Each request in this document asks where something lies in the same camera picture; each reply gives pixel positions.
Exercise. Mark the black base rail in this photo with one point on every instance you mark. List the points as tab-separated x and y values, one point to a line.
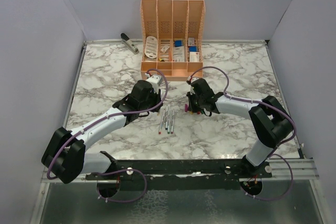
178	174

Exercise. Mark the white printed box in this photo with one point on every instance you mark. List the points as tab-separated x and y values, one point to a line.
194	56

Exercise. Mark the black grey stapler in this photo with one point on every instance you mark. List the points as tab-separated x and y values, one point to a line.
129	43

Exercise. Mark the white red staples box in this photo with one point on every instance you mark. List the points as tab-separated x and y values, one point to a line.
191	42

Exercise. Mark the blue-end white marker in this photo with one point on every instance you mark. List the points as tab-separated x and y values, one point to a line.
166	117

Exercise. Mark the small white red box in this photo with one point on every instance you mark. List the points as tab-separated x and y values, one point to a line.
164	48

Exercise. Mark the white oval label card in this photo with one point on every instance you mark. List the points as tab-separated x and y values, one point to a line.
151	47

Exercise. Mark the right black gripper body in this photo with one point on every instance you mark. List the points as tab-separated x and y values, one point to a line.
195	103

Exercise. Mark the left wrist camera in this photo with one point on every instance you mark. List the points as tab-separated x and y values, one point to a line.
155	80

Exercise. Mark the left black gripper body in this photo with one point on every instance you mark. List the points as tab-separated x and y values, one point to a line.
153	102

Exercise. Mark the orange plastic desk organizer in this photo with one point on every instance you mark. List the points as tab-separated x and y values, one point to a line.
170	20

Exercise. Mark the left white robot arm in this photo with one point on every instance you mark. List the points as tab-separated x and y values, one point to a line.
66	154

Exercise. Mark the green-end white marker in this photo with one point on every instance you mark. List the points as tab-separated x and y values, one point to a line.
168	131

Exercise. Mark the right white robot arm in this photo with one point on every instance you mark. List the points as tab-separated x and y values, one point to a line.
271	122

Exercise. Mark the blue stamp box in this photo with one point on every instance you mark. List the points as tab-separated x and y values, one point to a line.
178	43

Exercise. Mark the red-end white marker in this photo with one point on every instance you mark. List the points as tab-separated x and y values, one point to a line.
161	122

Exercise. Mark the blue eraser box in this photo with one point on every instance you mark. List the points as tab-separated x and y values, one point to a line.
193	49

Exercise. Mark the purple-end white marker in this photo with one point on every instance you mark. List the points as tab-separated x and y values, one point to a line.
172	122

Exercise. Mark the white paper package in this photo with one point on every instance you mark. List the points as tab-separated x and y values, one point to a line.
178	54

